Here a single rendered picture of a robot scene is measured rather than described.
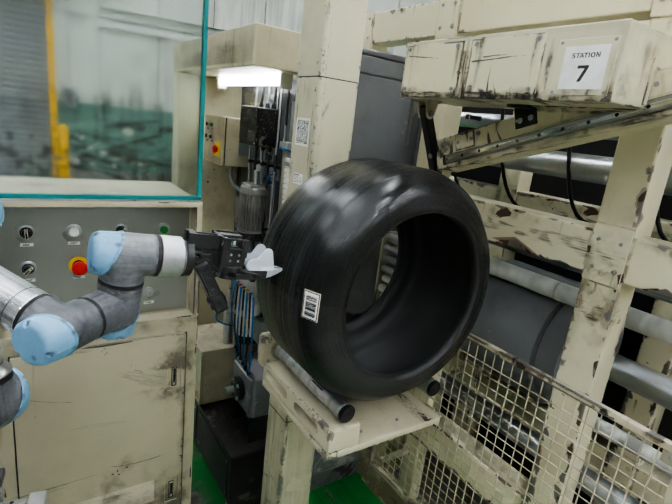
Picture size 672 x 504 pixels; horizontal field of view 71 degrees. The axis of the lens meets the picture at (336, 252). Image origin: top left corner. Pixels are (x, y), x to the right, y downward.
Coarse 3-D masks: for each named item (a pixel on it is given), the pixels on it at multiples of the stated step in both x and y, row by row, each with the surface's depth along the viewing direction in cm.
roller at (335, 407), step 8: (280, 352) 132; (288, 360) 128; (288, 368) 129; (296, 368) 125; (296, 376) 125; (304, 376) 121; (304, 384) 121; (312, 384) 118; (312, 392) 118; (320, 392) 115; (328, 392) 114; (320, 400) 115; (328, 400) 112; (336, 400) 111; (344, 400) 111; (328, 408) 112; (336, 408) 109; (344, 408) 108; (352, 408) 109; (336, 416) 109; (344, 416) 108; (352, 416) 110
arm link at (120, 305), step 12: (96, 288) 82; (108, 288) 80; (120, 288) 80; (132, 288) 81; (96, 300) 77; (108, 300) 79; (120, 300) 81; (132, 300) 82; (108, 312) 78; (120, 312) 80; (132, 312) 84; (108, 324) 78; (120, 324) 82; (132, 324) 85; (108, 336) 83; (120, 336) 84
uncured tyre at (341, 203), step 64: (320, 192) 103; (384, 192) 97; (448, 192) 104; (320, 256) 94; (448, 256) 135; (320, 320) 95; (384, 320) 143; (448, 320) 132; (320, 384) 108; (384, 384) 110
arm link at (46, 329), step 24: (0, 288) 71; (24, 288) 73; (0, 312) 70; (24, 312) 70; (48, 312) 70; (72, 312) 72; (96, 312) 76; (24, 336) 68; (48, 336) 67; (72, 336) 71; (96, 336) 76; (24, 360) 69; (48, 360) 68
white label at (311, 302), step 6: (306, 294) 94; (312, 294) 93; (318, 294) 93; (306, 300) 94; (312, 300) 94; (318, 300) 93; (306, 306) 95; (312, 306) 94; (318, 306) 93; (306, 312) 95; (312, 312) 94; (318, 312) 93; (306, 318) 95; (312, 318) 94
